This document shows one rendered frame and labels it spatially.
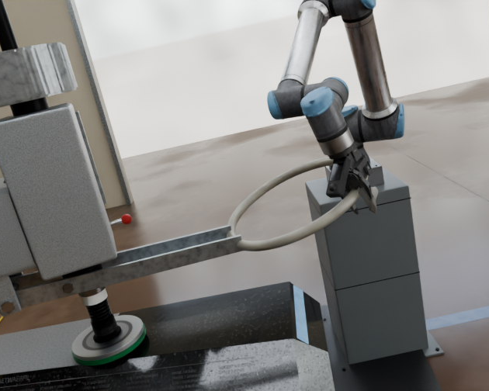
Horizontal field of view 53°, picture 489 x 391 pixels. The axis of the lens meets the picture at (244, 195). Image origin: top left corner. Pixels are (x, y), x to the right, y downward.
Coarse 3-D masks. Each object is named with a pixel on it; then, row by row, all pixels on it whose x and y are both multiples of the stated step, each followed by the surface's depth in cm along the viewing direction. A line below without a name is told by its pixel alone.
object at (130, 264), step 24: (168, 240) 151; (192, 240) 153; (216, 240) 145; (120, 264) 148; (144, 264) 139; (168, 264) 141; (24, 288) 131; (48, 288) 132; (72, 288) 133; (96, 288) 136
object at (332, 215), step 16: (320, 160) 170; (288, 176) 176; (256, 192) 174; (352, 192) 137; (240, 208) 169; (336, 208) 134; (320, 224) 133; (240, 240) 146; (272, 240) 136; (288, 240) 134
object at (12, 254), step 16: (0, 192) 121; (0, 208) 120; (0, 224) 121; (16, 224) 122; (0, 240) 122; (16, 240) 123; (0, 256) 123; (16, 256) 124; (32, 256) 125; (0, 272) 124; (16, 272) 126; (0, 288) 126; (0, 304) 127; (16, 304) 128
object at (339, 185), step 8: (336, 160) 136; (344, 160) 134; (336, 168) 135; (344, 168) 133; (336, 176) 134; (344, 176) 133; (328, 184) 135; (336, 184) 133; (344, 184) 133; (328, 192) 133; (336, 192) 131
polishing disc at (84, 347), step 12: (120, 324) 150; (132, 324) 149; (84, 336) 148; (120, 336) 144; (132, 336) 142; (72, 348) 143; (84, 348) 142; (96, 348) 140; (108, 348) 139; (120, 348) 138; (84, 360) 138
